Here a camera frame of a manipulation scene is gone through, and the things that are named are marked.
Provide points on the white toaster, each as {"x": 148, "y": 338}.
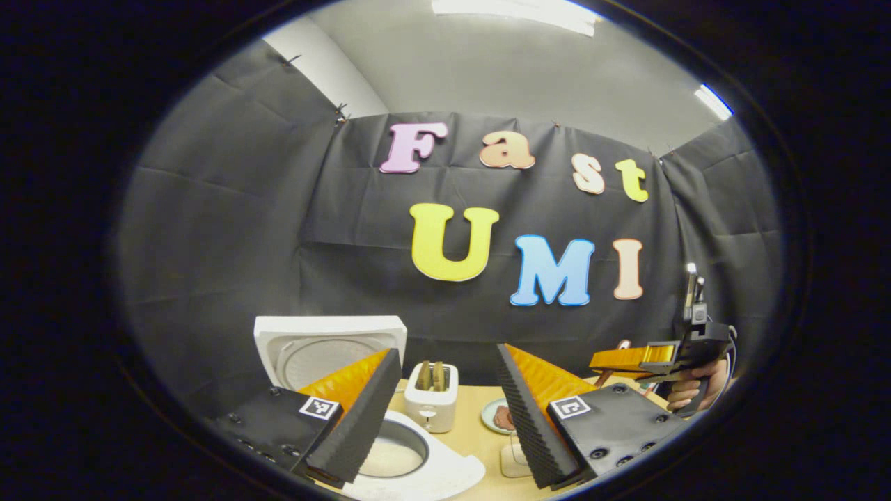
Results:
{"x": 431, "y": 410}

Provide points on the red meat slice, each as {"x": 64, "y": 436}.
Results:
{"x": 502, "y": 419}

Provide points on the white rice cooker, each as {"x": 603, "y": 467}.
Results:
{"x": 327, "y": 334}

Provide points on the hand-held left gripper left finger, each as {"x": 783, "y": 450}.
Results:
{"x": 362, "y": 424}

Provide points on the clear plastic rice container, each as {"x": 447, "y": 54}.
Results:
{"x": 514, "y": 456}

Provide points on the brown wooden spoon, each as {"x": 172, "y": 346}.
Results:
{"x": 623, "y": 344}

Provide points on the brown bread slice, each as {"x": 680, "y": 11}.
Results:
{"x": 423, "y": 376}
{"x": 439, "y": 376}

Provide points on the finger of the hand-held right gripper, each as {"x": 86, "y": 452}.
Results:
{"x": 619, "y": 360}

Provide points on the black backdrop cloth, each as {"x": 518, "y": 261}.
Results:
{"x": 278, "y": 243}

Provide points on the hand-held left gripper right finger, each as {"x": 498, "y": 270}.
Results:
{"x": 532, "y": 424}

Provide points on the small ceiling light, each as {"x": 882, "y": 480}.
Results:
{"x": 713, "y": 101}

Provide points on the pale green plate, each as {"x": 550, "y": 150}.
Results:
{"x": 487, "y": 416}

